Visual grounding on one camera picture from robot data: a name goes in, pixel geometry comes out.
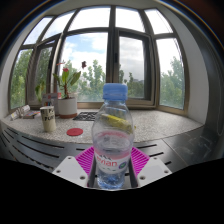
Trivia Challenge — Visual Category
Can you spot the black slatted radiator cover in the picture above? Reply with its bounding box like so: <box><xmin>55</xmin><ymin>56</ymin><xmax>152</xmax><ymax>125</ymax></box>
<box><xmin>0</xmin><ymin>121</ymin><xmax>224</xmax><ymax>174</ymax></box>

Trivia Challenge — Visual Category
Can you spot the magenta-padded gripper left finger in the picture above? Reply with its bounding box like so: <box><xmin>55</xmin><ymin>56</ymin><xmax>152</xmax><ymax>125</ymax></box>
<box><xmin>52</xmin><ymin>145</ymin><xmax>100</xmax><ymax>189</ymax></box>

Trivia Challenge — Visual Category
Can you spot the flat round red coaster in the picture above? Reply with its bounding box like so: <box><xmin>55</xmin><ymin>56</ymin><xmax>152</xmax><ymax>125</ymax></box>
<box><xmin>66</xmin><ymin>127</ymin><xmax>84</xmax><ymax>137</ymax></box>

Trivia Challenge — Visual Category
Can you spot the black lattice trivet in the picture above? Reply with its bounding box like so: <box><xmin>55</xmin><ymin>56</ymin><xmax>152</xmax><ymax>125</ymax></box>
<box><xmin>72</xmin><ymin>111</ymin><xmax>99</xmax><ymax>122</ymax></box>

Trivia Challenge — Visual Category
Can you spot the white paper cup black print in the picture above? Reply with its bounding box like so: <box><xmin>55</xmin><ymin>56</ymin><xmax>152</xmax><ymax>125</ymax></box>
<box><xmin>39</xmin><ymin>105</ymin><xmax>58</xmax><ymax>133</ymax></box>

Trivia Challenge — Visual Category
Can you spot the small colourful book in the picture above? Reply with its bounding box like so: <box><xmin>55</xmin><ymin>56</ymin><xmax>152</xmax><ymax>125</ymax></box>
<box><xmin>22</xmin><ymin>110</ymin><xmax>42</xmax><ymax>120</ymax></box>

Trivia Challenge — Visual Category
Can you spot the brown-framed bay window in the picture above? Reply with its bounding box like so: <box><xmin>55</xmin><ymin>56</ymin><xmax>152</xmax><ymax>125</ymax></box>
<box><xmin>8</xmin><ymin>4</ymin><xmax>191</xmax><ymax>116</ymax></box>

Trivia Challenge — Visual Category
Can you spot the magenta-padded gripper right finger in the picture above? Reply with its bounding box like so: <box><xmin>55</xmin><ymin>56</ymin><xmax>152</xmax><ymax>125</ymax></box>
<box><xmin>128</xmin><ymin>146</ymin><xmax>173</xmax><ymax>189</ymax></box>

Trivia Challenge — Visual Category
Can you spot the clear plastic water bottle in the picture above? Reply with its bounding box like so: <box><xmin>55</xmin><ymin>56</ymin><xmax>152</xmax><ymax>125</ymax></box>
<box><xmin>91</xmin><ymin>83</ymin><xmax>135</xmax><ymax>190</ymax></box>

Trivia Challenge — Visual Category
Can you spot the potted plant in white pot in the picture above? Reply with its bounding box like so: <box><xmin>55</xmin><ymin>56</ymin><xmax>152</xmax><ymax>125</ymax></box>
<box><xmin>34</xmin><ymin>60</ymin><xmax>88</xmax><ymax>119</ymax></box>

